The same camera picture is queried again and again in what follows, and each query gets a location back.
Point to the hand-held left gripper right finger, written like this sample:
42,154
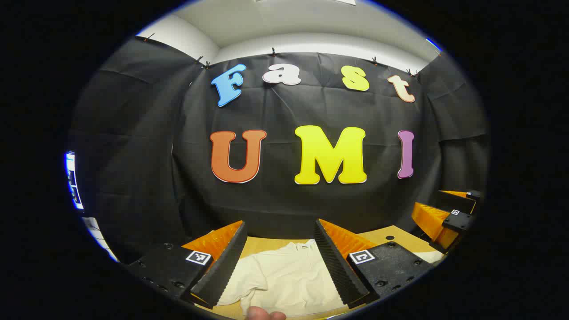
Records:
338,266

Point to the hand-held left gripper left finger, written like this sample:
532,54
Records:
226,266

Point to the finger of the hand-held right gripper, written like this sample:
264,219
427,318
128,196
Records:
460,221
458,202

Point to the cream sweatshirt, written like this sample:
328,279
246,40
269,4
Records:
284,275

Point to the black backdrop cloth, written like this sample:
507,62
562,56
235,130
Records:
275,200

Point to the white side desk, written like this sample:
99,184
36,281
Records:
95,235

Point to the computer monitor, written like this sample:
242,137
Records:
71,178

